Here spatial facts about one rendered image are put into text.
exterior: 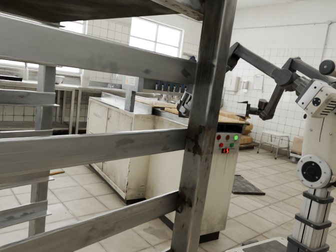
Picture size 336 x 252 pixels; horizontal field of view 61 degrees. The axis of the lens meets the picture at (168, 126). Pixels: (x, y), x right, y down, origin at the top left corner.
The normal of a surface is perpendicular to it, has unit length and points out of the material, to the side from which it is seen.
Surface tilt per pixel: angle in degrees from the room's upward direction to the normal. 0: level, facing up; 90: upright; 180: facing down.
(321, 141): 101
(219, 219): 90
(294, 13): 90
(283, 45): 90
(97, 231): 90
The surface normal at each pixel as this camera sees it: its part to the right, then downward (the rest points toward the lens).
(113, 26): 0.64, 0.20
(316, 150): -0.86, 0.15
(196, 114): -0.65, 0.03
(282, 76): -0.72, -0.22
